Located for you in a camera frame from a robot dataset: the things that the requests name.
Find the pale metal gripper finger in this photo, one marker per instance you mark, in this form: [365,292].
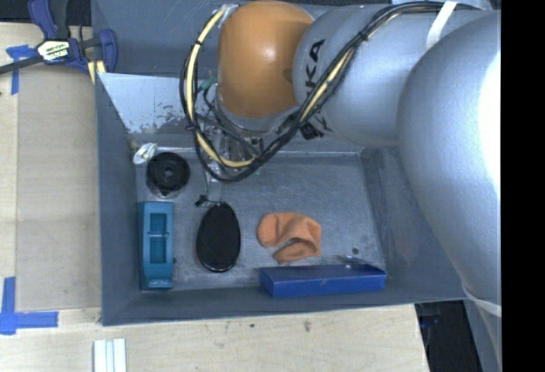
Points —
[214,192]

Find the black oval case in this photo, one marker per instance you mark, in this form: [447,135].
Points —
[218,237]

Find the black round disc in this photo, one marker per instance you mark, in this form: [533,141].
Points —
[168,173]

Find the teal blue box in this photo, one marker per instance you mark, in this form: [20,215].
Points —
[156,244]

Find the clear crumpled plastic piece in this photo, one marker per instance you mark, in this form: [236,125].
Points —
[144,153]

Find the grey metal bin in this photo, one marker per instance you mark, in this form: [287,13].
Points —
[306,191]

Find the orange crumpled cloth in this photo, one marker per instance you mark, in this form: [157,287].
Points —
[294,236]

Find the blue flat block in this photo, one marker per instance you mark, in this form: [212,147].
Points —
[323,281]

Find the pale wood board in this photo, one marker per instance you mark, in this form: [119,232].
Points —
[55,191]

